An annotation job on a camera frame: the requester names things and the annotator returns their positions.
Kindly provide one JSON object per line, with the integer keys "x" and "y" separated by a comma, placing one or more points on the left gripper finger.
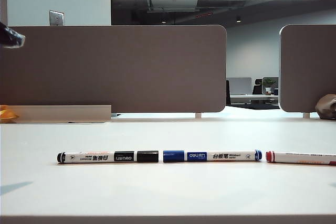
{"x": 10, "y": 37}

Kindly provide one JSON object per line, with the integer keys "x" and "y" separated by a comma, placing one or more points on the black-capped whiteboard marker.
{"x": 105, "y": 157}

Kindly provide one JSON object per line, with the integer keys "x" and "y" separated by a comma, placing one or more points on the red-capped whiteboard marker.
{"x": 294, "y": 157}

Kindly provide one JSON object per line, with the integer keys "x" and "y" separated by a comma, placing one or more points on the orange crumpled object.
{"x": 6, "y": 113}

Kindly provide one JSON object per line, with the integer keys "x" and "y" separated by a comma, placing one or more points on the narrow brown desk partition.
{"x": 307, "y": 69}

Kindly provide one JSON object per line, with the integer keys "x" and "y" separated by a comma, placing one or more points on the black ceiling spot lamp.
{"x": 238, "y": 20}

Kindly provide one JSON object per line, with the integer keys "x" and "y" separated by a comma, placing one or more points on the wide brown desk partition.
{"x": 118, "y": 69}

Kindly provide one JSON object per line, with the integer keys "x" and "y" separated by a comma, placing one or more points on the small potted green plant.
{"x": 268, "y": 85}

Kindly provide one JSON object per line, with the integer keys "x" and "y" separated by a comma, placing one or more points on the brown crumpled object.
{"x": 325, "y": 107}

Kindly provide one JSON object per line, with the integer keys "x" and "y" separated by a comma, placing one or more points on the black office chair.
{"x": 257, "y": 87}

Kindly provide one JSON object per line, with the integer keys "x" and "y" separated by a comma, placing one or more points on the grey background desk screen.
{"x": 239, "y": 86}

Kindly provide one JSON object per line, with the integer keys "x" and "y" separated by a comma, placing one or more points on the white background desk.
{"x": 252, "y": 98}

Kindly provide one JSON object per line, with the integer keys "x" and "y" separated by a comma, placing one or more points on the blue-capped whiteboard marker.
{"x": 225, "y": 156}

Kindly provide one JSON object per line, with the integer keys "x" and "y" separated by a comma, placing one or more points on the metal wall plate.
{"x": 56, "y": 18}

